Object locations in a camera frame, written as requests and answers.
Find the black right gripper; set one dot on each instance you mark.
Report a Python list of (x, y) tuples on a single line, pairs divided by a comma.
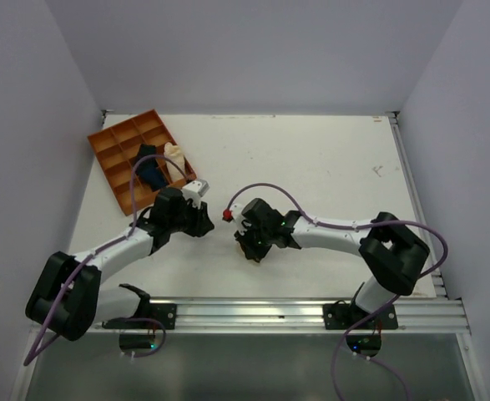
[(243, 236)]

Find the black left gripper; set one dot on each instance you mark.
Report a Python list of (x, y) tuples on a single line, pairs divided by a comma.
[(202, 223)]

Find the beige underwear with dark trim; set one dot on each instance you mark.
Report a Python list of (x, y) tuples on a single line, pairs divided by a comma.
[(250, 254)]

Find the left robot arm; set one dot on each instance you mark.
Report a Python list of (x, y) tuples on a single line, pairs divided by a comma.
[(68, 298)]

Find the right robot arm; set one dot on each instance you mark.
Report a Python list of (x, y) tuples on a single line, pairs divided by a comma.
[(394, 254)]

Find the rolled navy underwear in tray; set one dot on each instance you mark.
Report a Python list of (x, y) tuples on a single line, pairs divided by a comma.
[(153, 178)]

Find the rolled beige underwear in tray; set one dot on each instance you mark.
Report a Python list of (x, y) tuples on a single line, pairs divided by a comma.
[(175, 162)]

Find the rolled black underwear in tray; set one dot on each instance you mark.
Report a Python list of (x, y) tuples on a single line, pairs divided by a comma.
[(149, 164)]

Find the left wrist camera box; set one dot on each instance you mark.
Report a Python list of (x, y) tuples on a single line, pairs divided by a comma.
[(194, 191)]

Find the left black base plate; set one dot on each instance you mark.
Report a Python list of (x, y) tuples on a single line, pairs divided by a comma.
[(165, 313)]

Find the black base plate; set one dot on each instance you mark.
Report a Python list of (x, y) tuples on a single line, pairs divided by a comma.
[(165, 313), (341, 315)]

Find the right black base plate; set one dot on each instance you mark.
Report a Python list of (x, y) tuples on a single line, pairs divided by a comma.
[(341, 315)]

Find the aluminium right side rail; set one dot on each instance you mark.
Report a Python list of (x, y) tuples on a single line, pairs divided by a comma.
[(438, 247)]

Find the aluminium rail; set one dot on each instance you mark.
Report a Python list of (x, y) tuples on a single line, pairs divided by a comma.
[(438, 247), (287, 316)]

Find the aluminium front rail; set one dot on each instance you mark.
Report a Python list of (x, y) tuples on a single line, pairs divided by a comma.
[(287, 316)]

